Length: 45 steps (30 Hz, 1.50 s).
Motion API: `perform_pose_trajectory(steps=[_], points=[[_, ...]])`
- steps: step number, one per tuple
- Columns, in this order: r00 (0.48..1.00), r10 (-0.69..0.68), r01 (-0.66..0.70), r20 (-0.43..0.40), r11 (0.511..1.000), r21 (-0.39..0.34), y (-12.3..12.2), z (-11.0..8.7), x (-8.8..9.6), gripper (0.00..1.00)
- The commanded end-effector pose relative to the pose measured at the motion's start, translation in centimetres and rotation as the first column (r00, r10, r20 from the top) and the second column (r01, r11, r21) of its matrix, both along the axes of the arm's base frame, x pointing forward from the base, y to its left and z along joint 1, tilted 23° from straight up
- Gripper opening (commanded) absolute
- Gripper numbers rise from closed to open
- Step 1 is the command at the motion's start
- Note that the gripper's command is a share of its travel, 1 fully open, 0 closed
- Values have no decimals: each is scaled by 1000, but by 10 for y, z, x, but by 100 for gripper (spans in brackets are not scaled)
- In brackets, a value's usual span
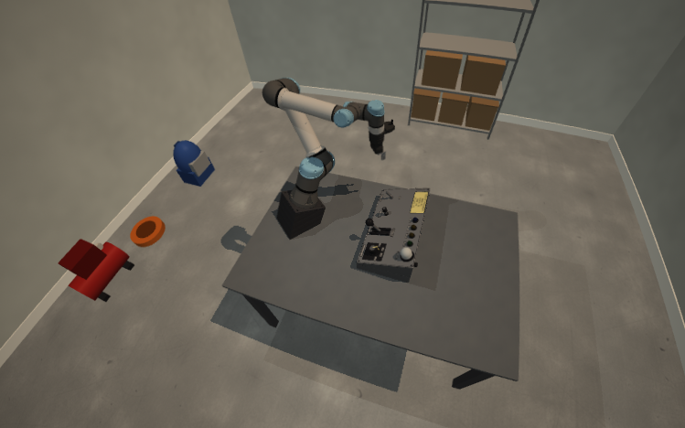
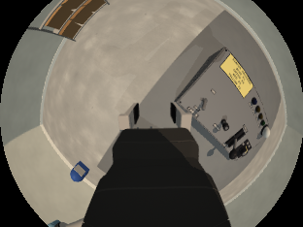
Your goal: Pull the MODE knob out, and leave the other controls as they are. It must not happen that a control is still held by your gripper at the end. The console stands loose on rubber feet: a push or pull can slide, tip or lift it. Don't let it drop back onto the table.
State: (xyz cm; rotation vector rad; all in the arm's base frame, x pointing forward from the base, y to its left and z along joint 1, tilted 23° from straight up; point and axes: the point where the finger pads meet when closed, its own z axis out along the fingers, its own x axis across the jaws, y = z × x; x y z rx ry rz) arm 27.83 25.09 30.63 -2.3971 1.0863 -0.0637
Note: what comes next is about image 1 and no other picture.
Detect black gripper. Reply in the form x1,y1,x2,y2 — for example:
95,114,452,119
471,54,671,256
368,120,395,160

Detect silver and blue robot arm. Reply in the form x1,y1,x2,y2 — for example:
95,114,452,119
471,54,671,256
262,78,385,209

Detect grey control panel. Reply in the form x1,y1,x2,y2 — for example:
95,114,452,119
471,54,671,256
357,188,430,282

